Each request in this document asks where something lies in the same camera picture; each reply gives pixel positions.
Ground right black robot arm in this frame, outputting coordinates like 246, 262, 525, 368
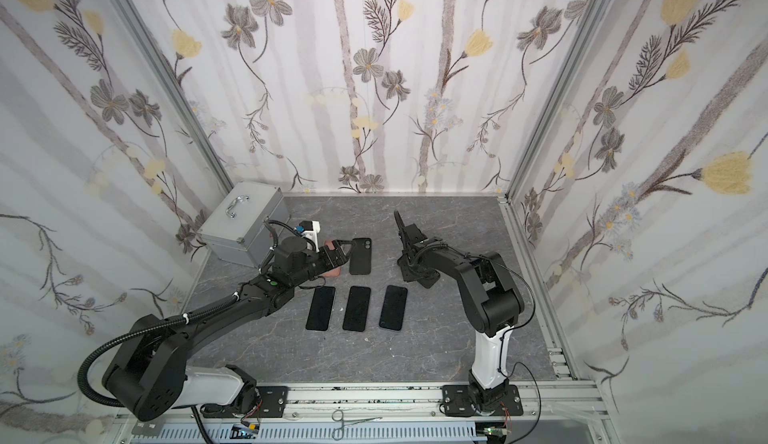
394, 211, 525, 414

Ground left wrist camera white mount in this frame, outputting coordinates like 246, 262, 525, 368
296, 220, 321, 249

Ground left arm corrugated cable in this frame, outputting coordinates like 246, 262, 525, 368
76, 218, 301, 444

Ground silver first aid case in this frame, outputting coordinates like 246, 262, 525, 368
198, 181, 290, 268

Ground pink phone case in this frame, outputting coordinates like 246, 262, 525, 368
322, 239, 347, 278

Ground black phone case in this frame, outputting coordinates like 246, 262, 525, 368
349, 238, 372, 276

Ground metal scissors forceps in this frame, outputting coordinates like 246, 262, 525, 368
331, 409, 381, 441

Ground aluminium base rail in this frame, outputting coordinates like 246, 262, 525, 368
104, 378, 620, 443

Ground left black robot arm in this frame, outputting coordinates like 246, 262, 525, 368
78, 237, 352, 422

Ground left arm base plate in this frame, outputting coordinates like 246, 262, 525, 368
201, 385, 289, 418

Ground phone with black screen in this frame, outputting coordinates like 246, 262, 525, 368
305, 287, 336, 332

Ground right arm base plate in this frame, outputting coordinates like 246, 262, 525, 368
441, 384, 524, 418

